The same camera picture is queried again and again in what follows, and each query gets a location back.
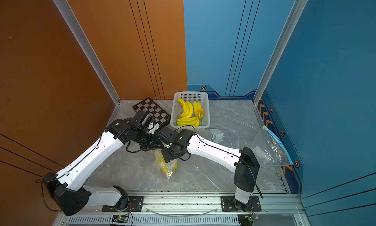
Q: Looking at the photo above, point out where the small yellow banana bunch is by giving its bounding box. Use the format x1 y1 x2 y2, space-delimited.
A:
154 150 178 174

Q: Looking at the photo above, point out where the clear zip bag white seal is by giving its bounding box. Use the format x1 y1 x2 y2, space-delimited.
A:
152 149 180 180

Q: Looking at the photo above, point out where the yellow green banana bunch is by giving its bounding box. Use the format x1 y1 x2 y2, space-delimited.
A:
193 101 205 119

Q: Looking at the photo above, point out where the clear zip bag blue seal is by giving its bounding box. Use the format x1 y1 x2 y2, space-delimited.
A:
251 125 293 166

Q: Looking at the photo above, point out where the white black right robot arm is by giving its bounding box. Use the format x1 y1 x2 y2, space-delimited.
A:
156 128 263 211

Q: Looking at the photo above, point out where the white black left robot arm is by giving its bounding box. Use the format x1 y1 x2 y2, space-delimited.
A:
37 111 163 216

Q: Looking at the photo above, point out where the black white chessboard box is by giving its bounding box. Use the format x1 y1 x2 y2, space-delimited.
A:
132 97 171 126

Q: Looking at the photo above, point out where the white perforated plastic basket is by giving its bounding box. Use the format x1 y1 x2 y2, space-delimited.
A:
170 92 210 129

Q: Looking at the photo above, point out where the green circuit board left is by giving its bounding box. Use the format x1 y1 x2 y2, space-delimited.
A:
111 214 131 225

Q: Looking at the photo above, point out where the green circuit board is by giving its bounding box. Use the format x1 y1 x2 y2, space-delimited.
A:
111 214 131 225
244 215 259 222

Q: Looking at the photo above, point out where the green circuit board right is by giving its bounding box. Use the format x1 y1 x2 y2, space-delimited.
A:
244 215 259 222

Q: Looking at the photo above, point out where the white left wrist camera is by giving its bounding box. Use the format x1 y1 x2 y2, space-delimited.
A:
147 122 160 134

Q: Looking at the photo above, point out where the aluminium front rail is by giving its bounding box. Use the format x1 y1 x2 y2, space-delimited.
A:
53 191 310 226

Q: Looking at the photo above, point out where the aluminium corner post left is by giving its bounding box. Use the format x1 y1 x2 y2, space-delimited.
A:
52 0 120 106

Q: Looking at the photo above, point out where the aluminium corner post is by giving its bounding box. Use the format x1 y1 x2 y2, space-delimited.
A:
253 0 308 106
52 0 120 106

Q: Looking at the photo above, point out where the aluminium corner post right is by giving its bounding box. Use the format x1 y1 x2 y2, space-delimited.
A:
253 0 308 106

